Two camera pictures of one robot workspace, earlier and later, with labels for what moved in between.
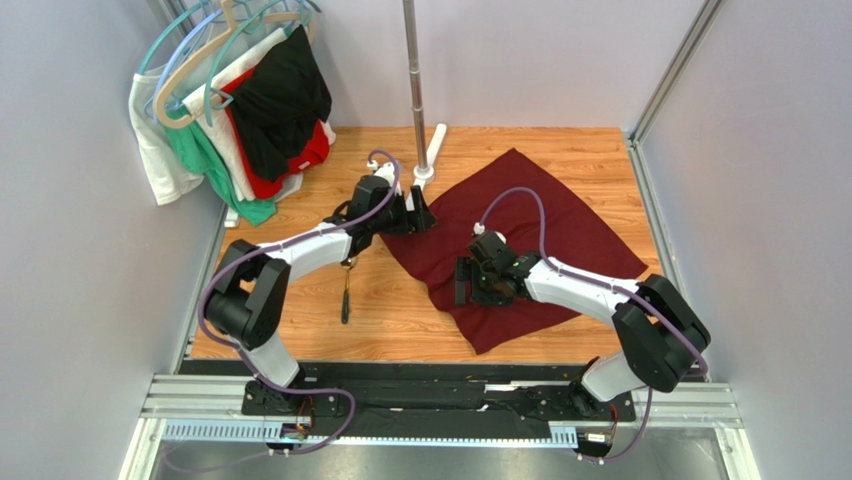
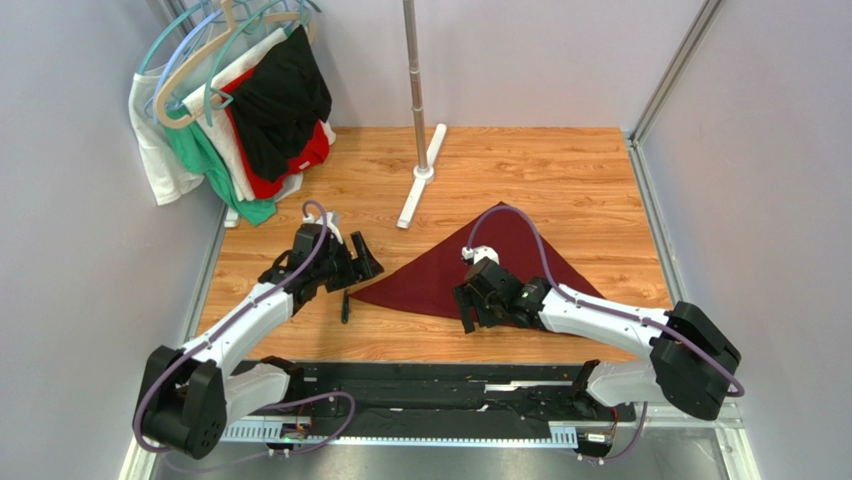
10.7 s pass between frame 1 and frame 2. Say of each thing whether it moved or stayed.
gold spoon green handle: stayed
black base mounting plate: stayed
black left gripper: moved
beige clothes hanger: stayed
